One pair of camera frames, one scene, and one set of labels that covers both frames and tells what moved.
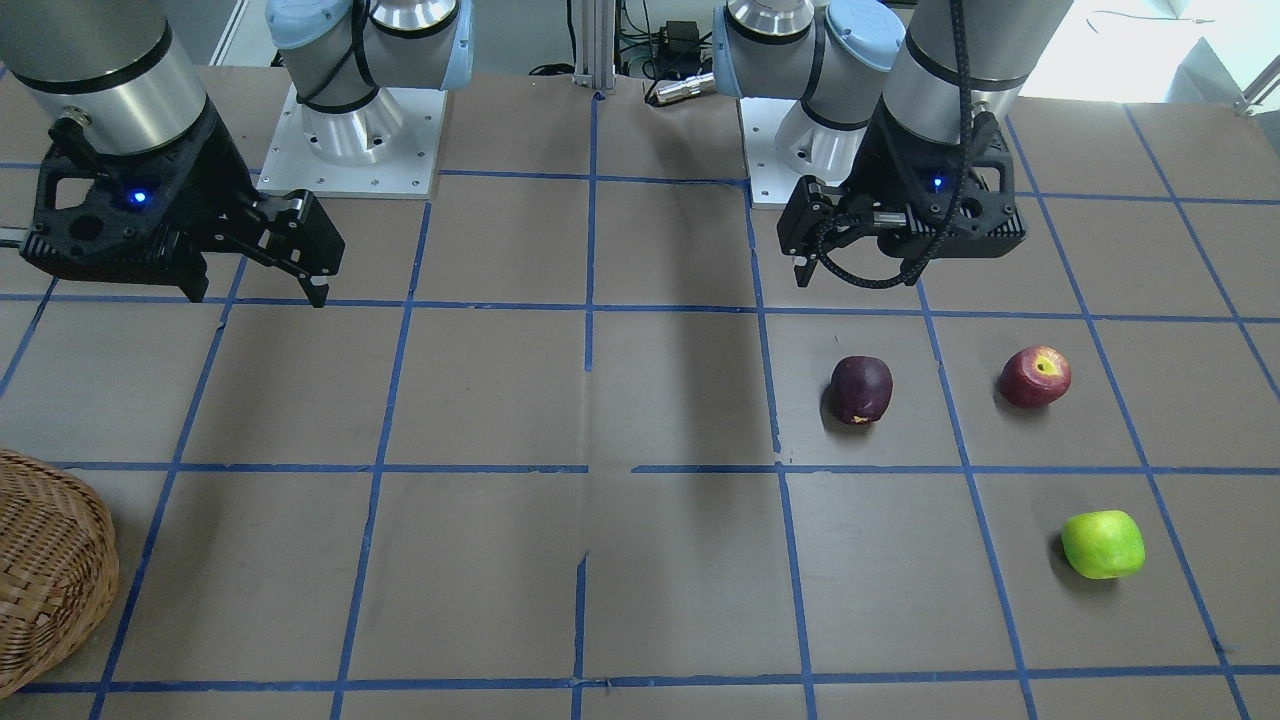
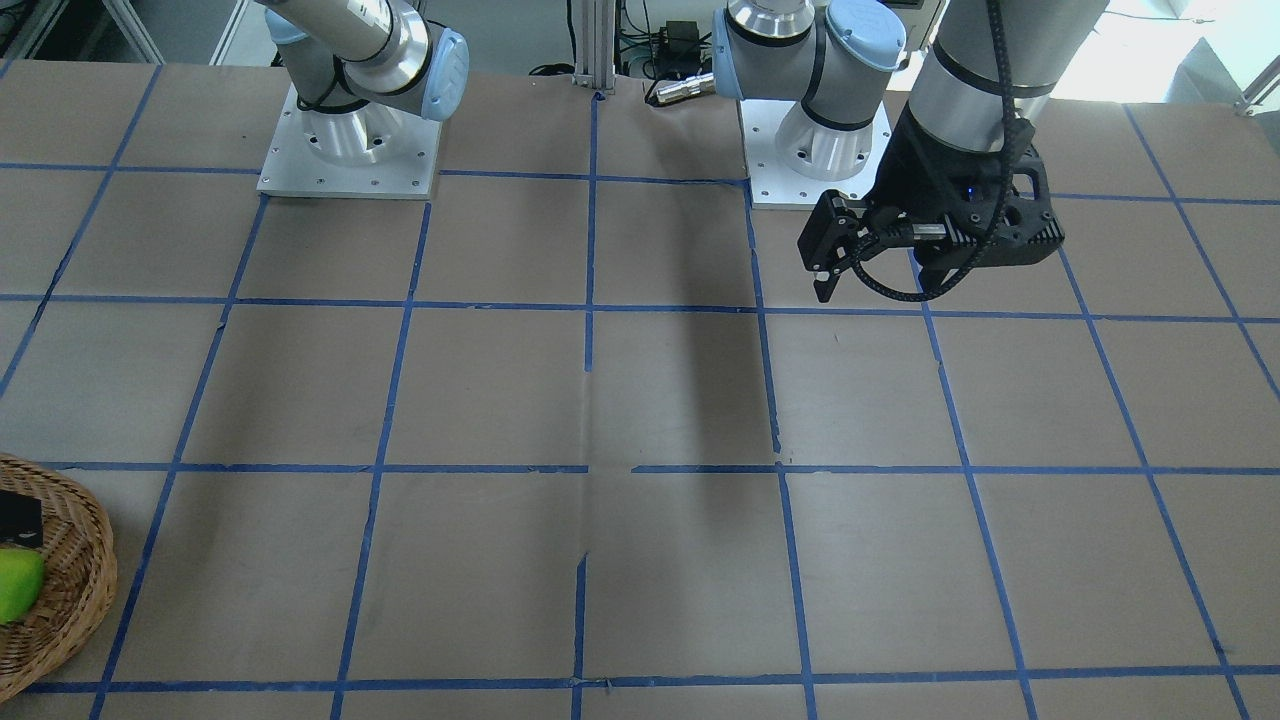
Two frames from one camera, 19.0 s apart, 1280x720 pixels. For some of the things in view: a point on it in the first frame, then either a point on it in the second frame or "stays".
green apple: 1104,544 → 22,573
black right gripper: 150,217 → 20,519
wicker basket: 58,565 stays
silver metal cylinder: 699,84 stays
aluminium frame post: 594,25 stays
